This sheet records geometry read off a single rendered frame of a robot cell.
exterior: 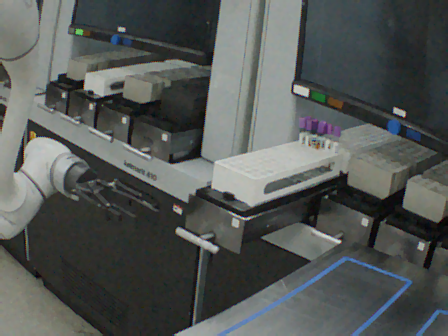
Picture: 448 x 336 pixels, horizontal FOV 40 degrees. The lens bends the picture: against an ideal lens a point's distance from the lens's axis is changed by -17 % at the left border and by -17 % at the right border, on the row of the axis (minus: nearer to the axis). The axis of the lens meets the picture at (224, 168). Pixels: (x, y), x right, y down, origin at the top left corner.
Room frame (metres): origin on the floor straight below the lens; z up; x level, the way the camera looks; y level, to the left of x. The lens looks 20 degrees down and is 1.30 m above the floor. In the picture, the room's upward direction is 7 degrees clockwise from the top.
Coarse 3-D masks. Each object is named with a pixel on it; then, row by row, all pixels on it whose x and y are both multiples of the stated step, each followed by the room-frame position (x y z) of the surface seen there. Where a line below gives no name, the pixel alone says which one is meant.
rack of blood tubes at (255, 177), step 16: (288, 144) 1.40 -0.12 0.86; (304, 144) 1.42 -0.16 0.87; (224, 160) 1.25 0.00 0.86; (240, 160) 1.27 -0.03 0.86; (256, 160) 1.28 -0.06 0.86; (272, 160) 1.30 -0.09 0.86; (288, 160) 1.30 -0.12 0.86; (304, 160) 1.32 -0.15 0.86; (320, 160) 1.33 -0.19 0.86; (336, 160) 1.38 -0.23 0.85; (224, 176) 1.22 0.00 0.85; (240, 176) 1.19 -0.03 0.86; (256, 176) 1.20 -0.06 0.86; (272, 176) 1.21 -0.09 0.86; (288, 176) 1.35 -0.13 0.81; (304, 176) 1.33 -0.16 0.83; (320, 176) 1.34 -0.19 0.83; (240, 192) 1.19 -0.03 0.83; (256, 192) 1.18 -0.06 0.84; (272, 192) 1.27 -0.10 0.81
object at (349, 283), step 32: (320, 256) 0.99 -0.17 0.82; (352, 256) 0.99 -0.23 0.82; (384, 256) 1.00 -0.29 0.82; (288, 288) 0.87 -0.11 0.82; (320, 288) 0.88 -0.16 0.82; (352, 288) 0.88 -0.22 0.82; (384, 288) 0.88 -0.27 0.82; (416, 288) 0.88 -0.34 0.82; (224, 320) 0.76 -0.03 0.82; (256, 320) 0.77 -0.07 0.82; (288, 320) 0.77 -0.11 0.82; (320, 320) 0.78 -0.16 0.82; (352, 320) 0.78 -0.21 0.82; (384, 320) 0.78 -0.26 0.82; (416, 320) 0.78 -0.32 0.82
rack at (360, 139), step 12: (348, 132) 1.58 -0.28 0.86; (360, 132) 1.59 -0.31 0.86; (372, 132) 1.61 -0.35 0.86; (384, 132) 1.63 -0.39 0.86; (324, 144) 1.46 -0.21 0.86; (348, 144) 1.47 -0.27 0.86; (360, 144) 1.49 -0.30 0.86; (372, 144) 1.50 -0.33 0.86; (384, 144) 1.55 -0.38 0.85; (348, 156) 1.42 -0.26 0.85; (348, 168) 1.42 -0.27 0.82
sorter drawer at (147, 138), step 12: (144, 120) 1.62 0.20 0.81; (156, 120) 1.61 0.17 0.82; (168, 120) 1.67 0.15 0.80; (144, 132) 1.61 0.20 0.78; (156, 132) 1.58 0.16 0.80; (168, 132) 1.56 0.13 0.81; (180, 132) 1.58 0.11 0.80; (192, 132) 1.61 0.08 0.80; (132, 144) 1.64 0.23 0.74; (144, 144) 1.61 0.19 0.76; (156, 144) 1.58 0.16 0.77; (168, 144) 1.56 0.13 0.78; (180, 144) 1.58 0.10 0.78; (192, 144) 1.61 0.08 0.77; (144, 156) 1.54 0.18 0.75; (156, 156) 1.58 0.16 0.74; (168, 156) 1.55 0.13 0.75
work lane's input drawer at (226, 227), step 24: (216, 192) 1.21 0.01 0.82; (312, 192) 1.31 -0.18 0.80; (192, 216) 1.21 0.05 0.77; (216, 216) 1.17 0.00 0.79; (240, 216) 1.15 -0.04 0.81; (264, 216) 1.17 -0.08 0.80; (288, 216) 1.23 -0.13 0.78; (192, 240) 1.15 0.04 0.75; (216, 240) 1.17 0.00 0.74; (240, 240) 1.14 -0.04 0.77
